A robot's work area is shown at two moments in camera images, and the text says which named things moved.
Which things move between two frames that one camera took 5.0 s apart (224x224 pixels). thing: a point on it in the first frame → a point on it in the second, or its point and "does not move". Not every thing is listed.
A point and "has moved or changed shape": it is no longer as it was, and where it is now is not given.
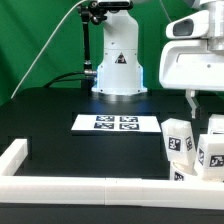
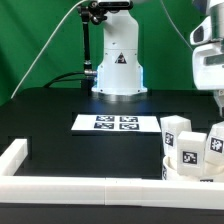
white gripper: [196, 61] → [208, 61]
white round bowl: [184, 172] has moved or changed shape
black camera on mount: [112, 5] does not move
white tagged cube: [179, 143] does not move
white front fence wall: [170, 193] does not move
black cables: [79, 79] does not move
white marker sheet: [116, 122] does not move
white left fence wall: [13, 157] does not move
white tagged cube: [210, 157] → [191, 153]
